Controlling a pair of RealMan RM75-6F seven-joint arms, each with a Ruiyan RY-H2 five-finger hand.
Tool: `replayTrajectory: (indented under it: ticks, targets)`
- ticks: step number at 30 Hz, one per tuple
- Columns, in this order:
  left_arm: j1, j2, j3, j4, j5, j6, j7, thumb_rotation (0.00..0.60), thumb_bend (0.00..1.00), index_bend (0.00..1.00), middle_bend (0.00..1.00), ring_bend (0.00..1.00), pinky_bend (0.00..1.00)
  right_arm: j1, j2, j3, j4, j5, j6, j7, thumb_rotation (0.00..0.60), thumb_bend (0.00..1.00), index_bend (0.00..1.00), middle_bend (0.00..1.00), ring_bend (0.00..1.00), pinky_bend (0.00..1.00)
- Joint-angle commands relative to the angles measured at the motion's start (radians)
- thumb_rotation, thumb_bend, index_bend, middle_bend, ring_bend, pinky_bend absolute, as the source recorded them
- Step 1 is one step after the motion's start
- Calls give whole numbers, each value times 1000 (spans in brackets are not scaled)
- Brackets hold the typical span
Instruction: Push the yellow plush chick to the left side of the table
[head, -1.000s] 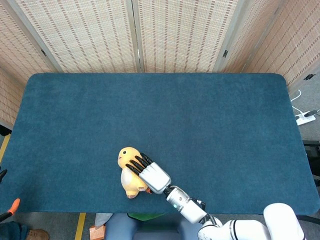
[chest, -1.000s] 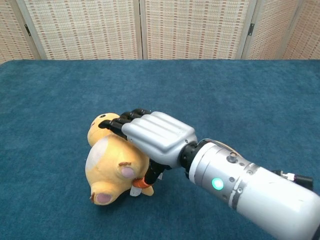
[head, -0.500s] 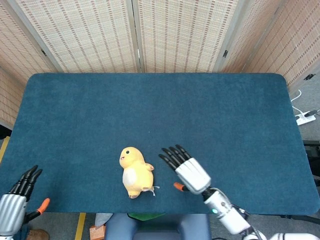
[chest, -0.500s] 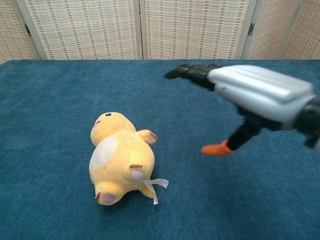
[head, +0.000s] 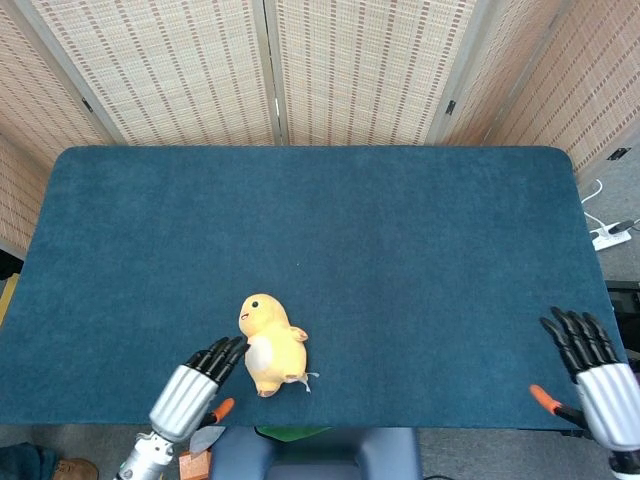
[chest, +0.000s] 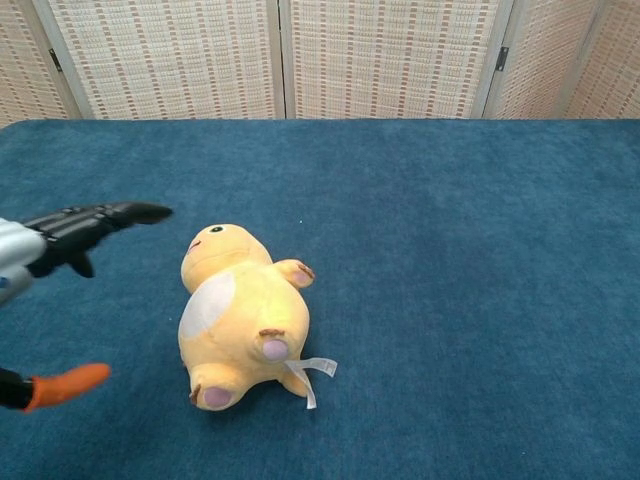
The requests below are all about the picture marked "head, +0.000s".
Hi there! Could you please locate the green sheet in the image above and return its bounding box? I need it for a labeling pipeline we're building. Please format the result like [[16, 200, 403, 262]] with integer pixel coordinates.
[[254, 425, 334, 444]]

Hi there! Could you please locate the white power strip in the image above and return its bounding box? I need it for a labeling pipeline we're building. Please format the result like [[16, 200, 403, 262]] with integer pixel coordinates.
[[589, 227, 634, 252]]

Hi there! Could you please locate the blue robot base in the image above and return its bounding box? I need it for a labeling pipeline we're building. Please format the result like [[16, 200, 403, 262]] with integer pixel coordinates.
[[208, 425, 425, 480]]

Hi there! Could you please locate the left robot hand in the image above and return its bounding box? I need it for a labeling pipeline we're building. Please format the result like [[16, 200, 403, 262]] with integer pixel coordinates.
[[148, 335, 250, 444]]

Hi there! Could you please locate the yellow plush duck toy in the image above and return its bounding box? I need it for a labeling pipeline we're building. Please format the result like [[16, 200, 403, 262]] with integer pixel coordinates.
[[237, 293, 320, 399]]

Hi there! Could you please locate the dark teal cloth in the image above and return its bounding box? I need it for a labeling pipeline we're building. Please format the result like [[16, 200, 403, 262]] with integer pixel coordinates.
[[0, 443, 59, 480]]

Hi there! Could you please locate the black equipment box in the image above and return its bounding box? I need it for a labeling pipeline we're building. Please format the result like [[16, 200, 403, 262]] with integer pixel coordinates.
[[604, 279, 640, 321]]

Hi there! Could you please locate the blue carpet table cover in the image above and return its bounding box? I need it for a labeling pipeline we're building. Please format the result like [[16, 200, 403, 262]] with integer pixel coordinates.
[[0, 144, 627, 432]]

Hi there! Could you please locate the brown cardboard box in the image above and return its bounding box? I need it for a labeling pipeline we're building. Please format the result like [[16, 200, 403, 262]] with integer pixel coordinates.
[[178, 449, 210, 480]]

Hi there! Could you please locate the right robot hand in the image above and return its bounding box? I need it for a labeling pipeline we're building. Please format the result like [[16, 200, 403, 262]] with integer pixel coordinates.
[[529, 306, 640, 452]]

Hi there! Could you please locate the white power cable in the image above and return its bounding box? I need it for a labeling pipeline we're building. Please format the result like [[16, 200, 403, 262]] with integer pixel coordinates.
[[579, 178, 614, 234]]

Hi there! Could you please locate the woven folding screen panel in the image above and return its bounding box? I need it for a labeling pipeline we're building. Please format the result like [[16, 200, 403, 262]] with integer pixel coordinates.
[[0, 0, 126, 174], [487, 0, 640, 189], [427, 0, 576, 147], [263, 0, 494, 147], [12, 0, 284, 147], [0, 134, 54, 254]]

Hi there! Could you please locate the black object beside table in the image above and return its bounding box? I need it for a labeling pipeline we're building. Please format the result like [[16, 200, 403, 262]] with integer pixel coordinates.
[[0, 247, 25, 281]]

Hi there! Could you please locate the brown shoe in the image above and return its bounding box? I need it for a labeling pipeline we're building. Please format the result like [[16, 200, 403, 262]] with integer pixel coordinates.
[[52, 457, 100, 480]]

